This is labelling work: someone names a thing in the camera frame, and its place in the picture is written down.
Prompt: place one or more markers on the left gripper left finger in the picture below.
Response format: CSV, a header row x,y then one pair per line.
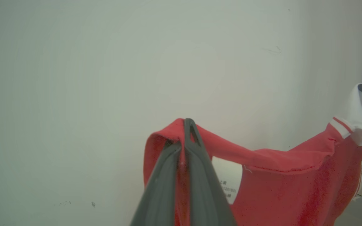
x,y
160,194

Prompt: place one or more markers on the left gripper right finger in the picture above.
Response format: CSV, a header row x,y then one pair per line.
x,y
204,194

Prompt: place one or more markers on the red Bulls basketball jersey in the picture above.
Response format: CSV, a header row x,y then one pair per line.
x,y
294,188

